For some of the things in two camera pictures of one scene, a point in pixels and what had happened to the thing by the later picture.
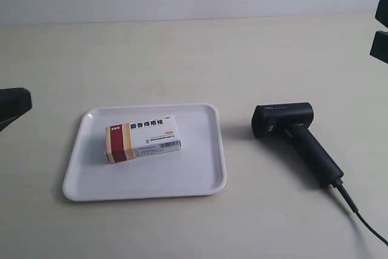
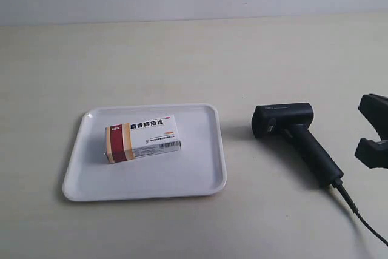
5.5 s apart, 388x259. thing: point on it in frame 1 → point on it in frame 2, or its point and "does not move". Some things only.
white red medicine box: x=142 y=139 does not move
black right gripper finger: x=382 y=11 → x=374 y=108
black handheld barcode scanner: x=293 y=120 does not move
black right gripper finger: x=379 y=48 → x=373 y=154
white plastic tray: x=198 y=167 does not move
